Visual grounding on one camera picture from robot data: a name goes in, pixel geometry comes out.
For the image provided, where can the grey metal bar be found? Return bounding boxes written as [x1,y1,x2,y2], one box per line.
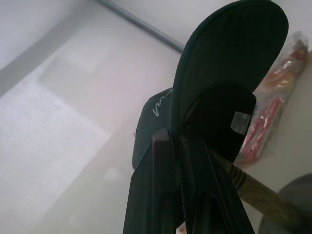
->
[94,0,185,53]

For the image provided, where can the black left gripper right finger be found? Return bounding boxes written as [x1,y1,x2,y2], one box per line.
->
[179,136,256,234]

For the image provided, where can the black cap with white embroidery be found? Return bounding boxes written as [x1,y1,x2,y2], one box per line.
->
[131,0,290,171]

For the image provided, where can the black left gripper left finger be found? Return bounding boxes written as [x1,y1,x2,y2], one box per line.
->
[122,127,183,234]

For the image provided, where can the clear plastic bag, red contents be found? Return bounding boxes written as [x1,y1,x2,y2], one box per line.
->
[237,31,312,167]

